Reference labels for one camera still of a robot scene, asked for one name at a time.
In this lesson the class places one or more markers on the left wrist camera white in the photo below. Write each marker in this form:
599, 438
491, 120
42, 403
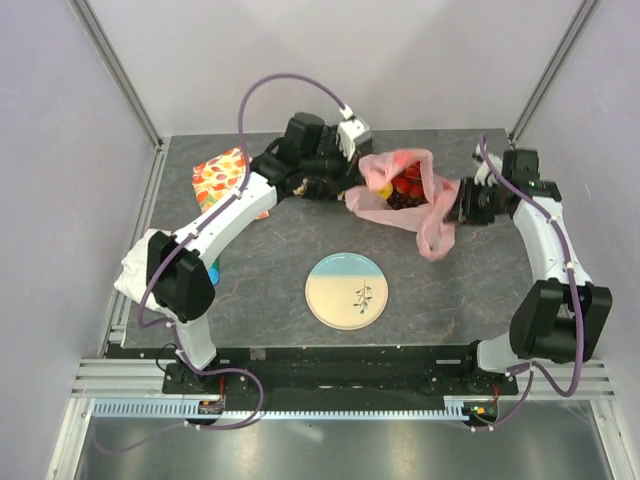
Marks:
354, 138

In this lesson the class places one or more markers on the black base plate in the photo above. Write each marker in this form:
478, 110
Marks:
441, 370

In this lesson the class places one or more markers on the orange floral cloth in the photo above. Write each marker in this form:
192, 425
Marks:
213, 179

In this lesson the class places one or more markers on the beige blue ceramic plate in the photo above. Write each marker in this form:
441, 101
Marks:
346, 291

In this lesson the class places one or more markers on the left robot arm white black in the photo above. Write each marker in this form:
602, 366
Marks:
177, 265

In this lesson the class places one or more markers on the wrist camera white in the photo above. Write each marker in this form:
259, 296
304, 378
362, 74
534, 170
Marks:
484, 176
354, 138

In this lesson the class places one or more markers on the red fake lychee bunch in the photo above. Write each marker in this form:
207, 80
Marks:
408, 183

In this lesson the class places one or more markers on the black beige plush cloth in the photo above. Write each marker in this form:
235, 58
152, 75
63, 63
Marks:
279, 164

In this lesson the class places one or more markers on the yellow fake lemon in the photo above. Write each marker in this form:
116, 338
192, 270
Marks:
386, 192

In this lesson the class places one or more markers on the grey slotted cable duct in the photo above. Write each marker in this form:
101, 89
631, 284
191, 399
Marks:
452, 410

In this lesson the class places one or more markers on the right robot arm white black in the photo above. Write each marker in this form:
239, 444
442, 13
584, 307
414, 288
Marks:
562, 316

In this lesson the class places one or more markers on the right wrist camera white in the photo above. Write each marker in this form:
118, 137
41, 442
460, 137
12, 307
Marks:
484, 176

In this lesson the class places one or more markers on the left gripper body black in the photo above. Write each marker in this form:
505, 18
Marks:
332, 164

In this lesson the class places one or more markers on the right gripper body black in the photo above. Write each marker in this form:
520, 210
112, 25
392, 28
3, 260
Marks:
477, 204

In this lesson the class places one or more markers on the purple fake grape bunch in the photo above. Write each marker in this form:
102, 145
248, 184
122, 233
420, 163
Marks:
399, 201

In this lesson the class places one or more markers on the pink plastic bag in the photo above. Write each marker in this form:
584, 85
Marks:
435, 236

